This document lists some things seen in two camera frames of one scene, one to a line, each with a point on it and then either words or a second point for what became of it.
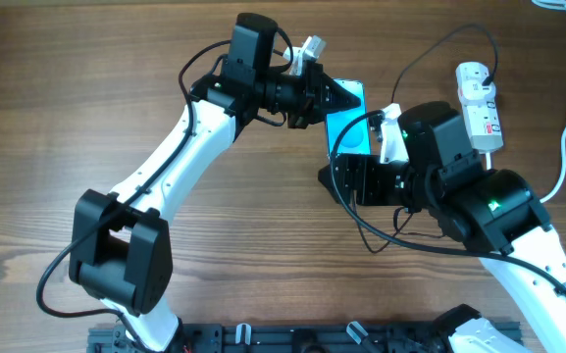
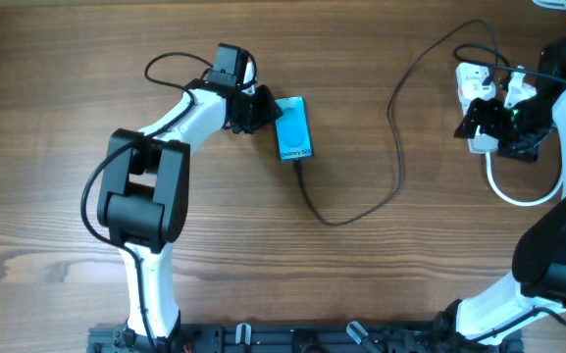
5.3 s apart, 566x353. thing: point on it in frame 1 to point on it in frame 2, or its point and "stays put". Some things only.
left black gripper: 313,93 to 251,111
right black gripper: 351,178 to 488,123
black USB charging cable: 396,77 to 394,126
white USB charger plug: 475,89 stays put
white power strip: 478,95 stays put
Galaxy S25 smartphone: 356,139 to 293,129
